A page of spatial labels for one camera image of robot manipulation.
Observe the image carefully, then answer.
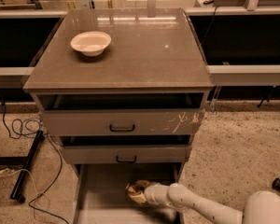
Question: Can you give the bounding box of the grey metal rail right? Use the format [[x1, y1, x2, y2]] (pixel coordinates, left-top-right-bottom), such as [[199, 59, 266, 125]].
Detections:
[[208, 65, 280, 87]]

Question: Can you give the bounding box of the grey middle drawer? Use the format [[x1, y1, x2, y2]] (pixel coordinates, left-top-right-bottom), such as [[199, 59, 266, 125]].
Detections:
[[60, 135, 192, 164]]

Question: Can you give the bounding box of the grey metal rail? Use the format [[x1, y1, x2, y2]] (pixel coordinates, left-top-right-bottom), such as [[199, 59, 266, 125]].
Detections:
[[0, 67, 34, 89], [208, 65, 280, 87]]

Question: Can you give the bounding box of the white bowl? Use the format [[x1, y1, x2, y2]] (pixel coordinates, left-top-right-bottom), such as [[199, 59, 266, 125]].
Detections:
[[70, 31, 111, 57]]

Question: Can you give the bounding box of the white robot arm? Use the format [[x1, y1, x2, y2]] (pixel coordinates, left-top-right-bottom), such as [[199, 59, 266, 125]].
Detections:
[[126, 180, 280, 224]]

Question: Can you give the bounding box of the grey metal rail left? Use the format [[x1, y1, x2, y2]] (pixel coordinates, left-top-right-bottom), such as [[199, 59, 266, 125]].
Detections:
[[0, 67, 34, 89]]

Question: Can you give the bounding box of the grey drawer cabinet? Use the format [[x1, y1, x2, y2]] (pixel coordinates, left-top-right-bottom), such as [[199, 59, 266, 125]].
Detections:
[[24, 9, 212, 212]]

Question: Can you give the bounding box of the grey drawer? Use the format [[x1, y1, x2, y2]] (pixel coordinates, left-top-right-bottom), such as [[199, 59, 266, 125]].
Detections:
[[73, 163, 184, 224], [60, 135, 192, 164], [40, 93, 204, 136]]

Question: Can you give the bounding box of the grey top drawer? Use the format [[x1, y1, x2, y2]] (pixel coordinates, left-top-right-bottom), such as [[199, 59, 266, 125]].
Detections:
[[40, 93, 204, 136]]

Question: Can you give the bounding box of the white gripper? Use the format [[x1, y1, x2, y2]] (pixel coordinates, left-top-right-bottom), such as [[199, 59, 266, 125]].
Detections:
[[129, 180, 170, 206]]

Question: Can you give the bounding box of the white cable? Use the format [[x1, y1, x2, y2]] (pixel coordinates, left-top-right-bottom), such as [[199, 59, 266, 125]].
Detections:
[[0, 167, 50, 222]]

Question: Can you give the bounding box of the crushed orange can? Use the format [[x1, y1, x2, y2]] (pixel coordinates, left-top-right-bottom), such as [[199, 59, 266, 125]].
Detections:
[[125, 180, 145, 195]]

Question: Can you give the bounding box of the grey bottom drawer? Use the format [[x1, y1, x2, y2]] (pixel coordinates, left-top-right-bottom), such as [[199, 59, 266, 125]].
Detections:
[[73, 163, 184, 224]]

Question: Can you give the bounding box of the black metal stand leg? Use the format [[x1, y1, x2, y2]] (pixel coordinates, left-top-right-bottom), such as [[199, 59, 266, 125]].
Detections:
[[10, 131, 44, 203]]

